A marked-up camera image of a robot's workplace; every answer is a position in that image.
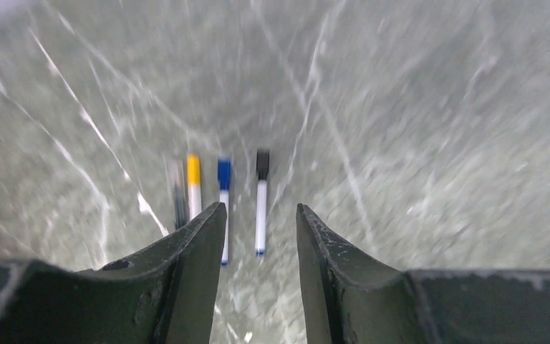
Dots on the yellow pen cap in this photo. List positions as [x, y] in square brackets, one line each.
[193, 170]

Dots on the black marker cap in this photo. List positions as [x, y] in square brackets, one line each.
[262, 164]

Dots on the thin black pen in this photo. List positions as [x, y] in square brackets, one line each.
[176, 179]

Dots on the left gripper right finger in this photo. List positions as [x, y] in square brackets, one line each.
[350, 297]

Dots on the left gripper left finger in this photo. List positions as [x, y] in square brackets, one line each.
[164, 293]

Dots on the silver marker pen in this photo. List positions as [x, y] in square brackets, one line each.
[194, 200]

